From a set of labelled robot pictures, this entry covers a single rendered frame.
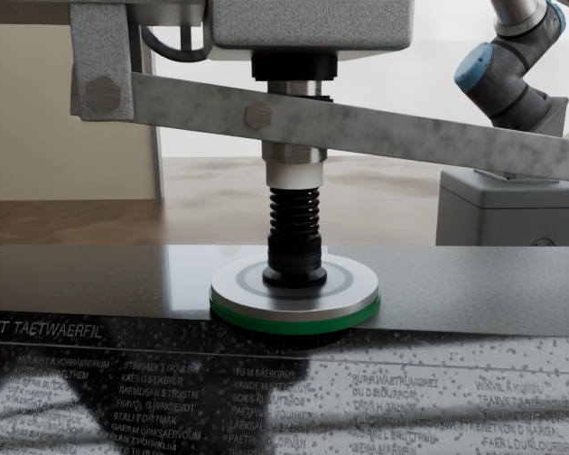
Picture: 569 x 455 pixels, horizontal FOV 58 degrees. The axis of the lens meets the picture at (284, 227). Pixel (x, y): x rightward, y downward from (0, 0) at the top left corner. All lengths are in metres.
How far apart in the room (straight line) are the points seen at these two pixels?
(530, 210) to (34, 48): 5.13
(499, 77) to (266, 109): 1.25
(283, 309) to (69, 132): 5.37
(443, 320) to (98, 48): 0.47
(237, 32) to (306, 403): 0.38
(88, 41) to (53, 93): 5.36
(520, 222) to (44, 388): 1.37
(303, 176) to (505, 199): 1.11
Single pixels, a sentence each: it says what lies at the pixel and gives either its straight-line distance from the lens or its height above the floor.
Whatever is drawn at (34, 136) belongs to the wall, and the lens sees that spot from 6.00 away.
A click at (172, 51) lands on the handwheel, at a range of 0.75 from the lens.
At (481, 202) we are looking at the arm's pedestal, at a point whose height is 0.81.
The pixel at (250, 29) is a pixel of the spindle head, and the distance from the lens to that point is 0.50.
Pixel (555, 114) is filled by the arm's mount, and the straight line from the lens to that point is 1.76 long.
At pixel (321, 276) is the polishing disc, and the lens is 0.64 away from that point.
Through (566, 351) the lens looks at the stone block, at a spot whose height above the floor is 0.86.
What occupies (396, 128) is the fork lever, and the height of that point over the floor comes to 1.09.
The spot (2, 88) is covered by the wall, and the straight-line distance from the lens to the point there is 6.10.
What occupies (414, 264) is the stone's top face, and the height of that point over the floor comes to 0.87.
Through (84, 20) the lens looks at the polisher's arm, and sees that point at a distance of 0.53.
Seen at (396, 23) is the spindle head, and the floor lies 1.19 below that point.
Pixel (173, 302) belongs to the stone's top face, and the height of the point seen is 0.87.
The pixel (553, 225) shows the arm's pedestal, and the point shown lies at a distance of 1.73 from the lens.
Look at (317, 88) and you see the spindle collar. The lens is 0.60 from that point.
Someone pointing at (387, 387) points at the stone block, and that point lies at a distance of 0.59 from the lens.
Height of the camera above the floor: 1.13
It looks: 15 degrees down
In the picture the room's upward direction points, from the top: straight up
